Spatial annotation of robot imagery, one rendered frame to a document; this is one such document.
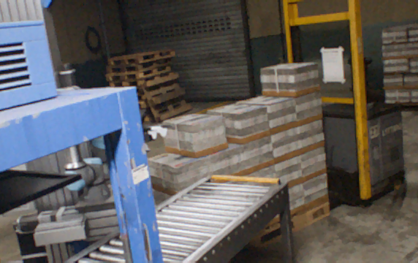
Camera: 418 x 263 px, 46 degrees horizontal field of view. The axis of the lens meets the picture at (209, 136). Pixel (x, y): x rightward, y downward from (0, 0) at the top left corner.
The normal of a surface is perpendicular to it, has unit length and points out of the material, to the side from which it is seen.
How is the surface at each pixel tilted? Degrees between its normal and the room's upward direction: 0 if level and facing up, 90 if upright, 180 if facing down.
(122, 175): 90
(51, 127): 90
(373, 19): 90
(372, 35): 90
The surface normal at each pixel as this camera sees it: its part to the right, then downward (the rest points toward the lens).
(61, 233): 0.10, 0.21
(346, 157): -0.79, 0.23
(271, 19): -0.51, 0.25
